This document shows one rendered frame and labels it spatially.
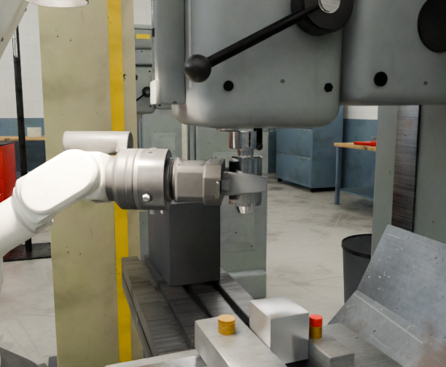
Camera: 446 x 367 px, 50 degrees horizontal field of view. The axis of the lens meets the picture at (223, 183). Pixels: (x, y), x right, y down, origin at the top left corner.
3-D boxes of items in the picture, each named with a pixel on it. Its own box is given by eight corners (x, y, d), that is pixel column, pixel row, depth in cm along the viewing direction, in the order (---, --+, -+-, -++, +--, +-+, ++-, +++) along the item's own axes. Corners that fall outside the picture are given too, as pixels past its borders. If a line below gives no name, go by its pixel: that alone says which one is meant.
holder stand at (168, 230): (169, 287, 106) (167, 197, 103) (148, 258, 126) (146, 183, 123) (221, 280, 110) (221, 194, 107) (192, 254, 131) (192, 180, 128)
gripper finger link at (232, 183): (267, 195, 67) (221, 194, 67) (267, 172, 66) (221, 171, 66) (267, 197, 65) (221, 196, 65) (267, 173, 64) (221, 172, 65)
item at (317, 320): (313, 339, 58) (313, 320, 58) (306, 334, 60) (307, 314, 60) (324, 337, 59) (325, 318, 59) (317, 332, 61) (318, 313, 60)
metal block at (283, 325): (270, 367, 57) (270, 319, 56) (248, 344, 62) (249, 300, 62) (307, 359, 59) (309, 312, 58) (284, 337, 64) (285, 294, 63)
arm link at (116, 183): (132, 207, 65) (49, 205, 65) (149, 212, 75) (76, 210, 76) (136, 124, 66) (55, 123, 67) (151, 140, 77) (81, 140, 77)
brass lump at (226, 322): (221, 336, 59) (221, 322, 59) (215, 329, 61) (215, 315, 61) (237, 333, 60) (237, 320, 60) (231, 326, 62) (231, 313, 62)
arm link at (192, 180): (221, 152, 62) (129, 151, 63) (220, 225, 63) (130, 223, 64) (225, 145, 74) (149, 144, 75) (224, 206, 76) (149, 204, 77)
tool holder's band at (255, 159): (254, 160, 71) (254, 154, 71) (267, 163, 67) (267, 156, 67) (224, 161, 70) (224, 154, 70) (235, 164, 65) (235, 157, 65)
